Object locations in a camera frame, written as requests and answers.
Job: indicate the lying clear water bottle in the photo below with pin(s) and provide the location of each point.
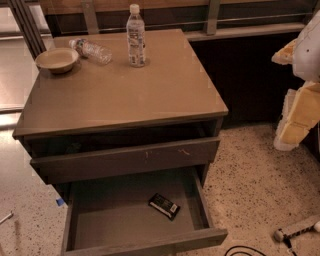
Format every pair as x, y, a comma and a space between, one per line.
91, 50

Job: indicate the beige bowl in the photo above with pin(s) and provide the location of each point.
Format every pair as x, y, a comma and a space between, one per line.
58, 60

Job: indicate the black rxbar chocolate bar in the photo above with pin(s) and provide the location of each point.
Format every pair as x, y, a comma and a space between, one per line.
164, 206

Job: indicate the standing clear water bottle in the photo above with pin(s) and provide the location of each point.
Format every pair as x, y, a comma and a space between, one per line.
135, 29

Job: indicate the upper drawer front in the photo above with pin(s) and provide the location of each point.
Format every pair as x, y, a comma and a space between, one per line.
128, 160

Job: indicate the metal railing shelf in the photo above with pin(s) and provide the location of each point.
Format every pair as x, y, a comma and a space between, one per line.
200, 18

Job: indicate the open middle drawer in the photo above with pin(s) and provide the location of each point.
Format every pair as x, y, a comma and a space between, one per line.
111, 216

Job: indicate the grey robot base foot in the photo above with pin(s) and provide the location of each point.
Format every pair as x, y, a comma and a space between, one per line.
285, 234

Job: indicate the brown drawer cabinet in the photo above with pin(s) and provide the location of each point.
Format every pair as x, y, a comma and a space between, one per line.
93, 107

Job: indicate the blue tape piece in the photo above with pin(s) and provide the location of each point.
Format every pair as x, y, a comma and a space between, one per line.
60, 201

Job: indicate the metal rod on floor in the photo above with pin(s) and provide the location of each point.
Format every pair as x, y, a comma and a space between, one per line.
7, 217

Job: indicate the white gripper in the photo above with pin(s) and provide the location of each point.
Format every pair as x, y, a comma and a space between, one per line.
308, 53

